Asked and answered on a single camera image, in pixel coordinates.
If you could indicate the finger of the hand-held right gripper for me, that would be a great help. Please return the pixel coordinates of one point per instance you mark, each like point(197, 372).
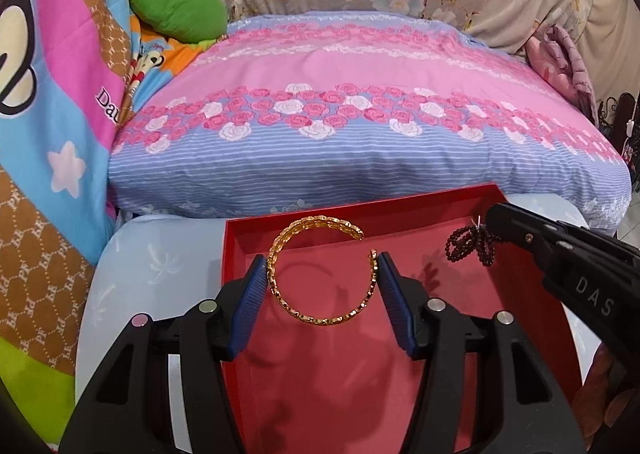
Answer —
point(520, 234)

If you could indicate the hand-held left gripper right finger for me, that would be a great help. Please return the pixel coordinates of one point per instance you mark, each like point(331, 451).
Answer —
point(395, 304)

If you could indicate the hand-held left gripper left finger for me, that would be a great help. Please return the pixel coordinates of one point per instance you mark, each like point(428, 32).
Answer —
point(250, 299)

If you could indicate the red jewelry box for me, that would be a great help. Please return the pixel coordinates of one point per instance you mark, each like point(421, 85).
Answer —
point(325, 374)

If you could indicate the light blue tablecloth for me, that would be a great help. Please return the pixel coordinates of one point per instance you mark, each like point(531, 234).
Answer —
point(150, 259)

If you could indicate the black metal rack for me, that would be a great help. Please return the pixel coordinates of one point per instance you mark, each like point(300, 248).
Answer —
point(622, 108)

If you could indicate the pink purple folded cloth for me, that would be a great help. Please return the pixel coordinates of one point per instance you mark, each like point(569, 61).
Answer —
point(565, 58)

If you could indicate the pink floral pillow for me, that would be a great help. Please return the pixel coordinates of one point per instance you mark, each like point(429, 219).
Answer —
point(350, 83)

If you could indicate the colourful cartoon blanket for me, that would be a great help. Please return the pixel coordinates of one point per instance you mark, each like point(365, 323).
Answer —
point(60, 108)

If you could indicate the green cushion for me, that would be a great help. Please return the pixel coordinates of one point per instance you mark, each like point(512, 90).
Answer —
point(180, 3)

